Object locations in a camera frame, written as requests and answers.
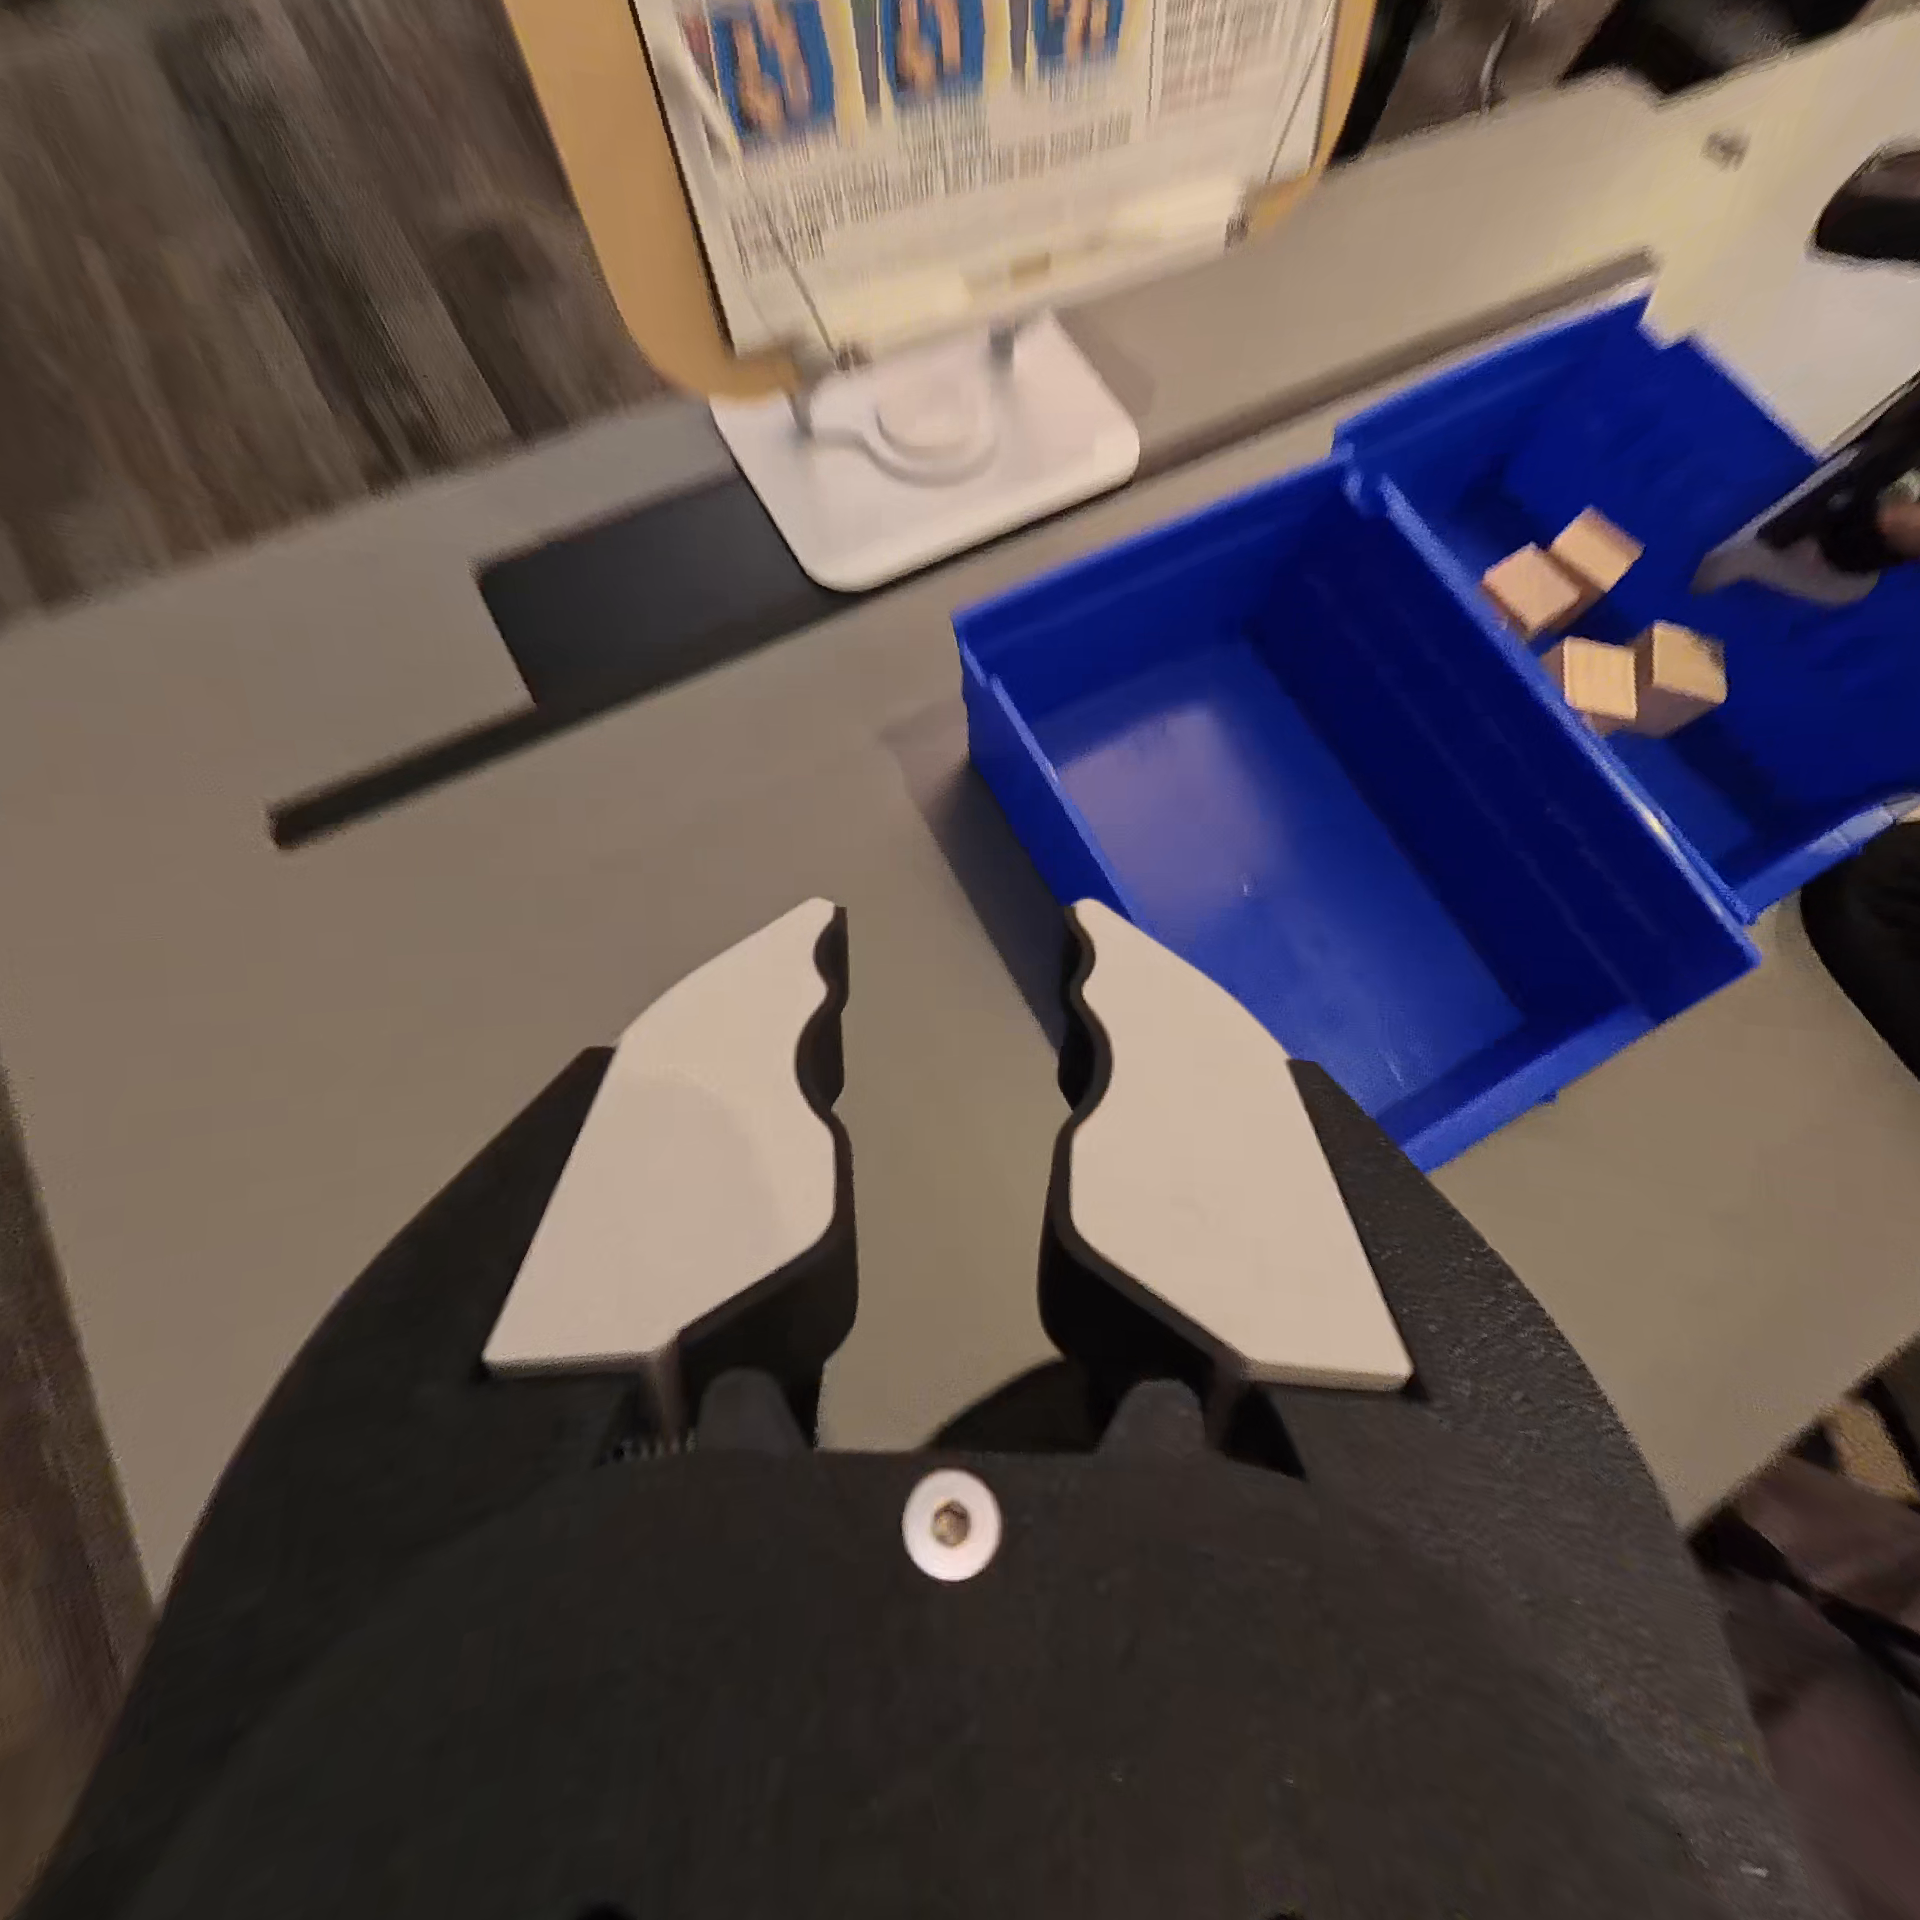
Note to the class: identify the black textured pad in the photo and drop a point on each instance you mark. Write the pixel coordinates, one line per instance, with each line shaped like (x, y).
(1867, 962)

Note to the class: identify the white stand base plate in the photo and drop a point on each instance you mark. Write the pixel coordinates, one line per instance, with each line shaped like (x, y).
(975, 481)

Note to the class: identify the blue plastic bin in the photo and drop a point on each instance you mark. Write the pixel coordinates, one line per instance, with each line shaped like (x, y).
(1770, 436)
(1290, 841)

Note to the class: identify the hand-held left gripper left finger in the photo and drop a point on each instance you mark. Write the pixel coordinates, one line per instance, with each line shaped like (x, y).
(675, 1186)

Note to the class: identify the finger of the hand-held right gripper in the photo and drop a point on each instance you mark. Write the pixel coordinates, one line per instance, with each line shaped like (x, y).
(1762, 569)

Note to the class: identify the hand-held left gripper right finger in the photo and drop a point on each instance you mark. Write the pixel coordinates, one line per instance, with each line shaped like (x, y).
(1213, 1186)

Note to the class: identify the wooden sign board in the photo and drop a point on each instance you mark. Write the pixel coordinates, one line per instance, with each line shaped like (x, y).
(599, 150)

